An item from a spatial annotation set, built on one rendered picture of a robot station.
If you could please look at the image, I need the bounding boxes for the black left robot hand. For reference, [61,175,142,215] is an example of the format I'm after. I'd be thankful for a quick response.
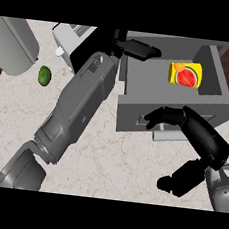
[109,29,165,64]

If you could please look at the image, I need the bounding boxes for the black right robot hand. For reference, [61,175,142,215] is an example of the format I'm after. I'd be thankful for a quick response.
[135,100,229,204]

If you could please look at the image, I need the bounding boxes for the grey open drawer box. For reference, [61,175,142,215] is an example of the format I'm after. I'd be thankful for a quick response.
[117,30,229,109]

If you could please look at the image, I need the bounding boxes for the yellow watermelon juice carton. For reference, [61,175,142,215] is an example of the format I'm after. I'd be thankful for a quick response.
[166,59,204,90]

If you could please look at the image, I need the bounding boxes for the white toaster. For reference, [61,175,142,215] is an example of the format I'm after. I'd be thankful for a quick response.
[47,22,114,78]

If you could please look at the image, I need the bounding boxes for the green avocado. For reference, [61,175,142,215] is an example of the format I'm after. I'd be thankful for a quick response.
[36,65,53,88]

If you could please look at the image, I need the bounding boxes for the grey rounded appliance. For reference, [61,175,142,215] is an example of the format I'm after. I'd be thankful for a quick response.
[0,16,44,79]

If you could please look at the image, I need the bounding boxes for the grey drawer front with handle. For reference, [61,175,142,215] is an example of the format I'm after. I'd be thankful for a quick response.
[113,81,229,151]

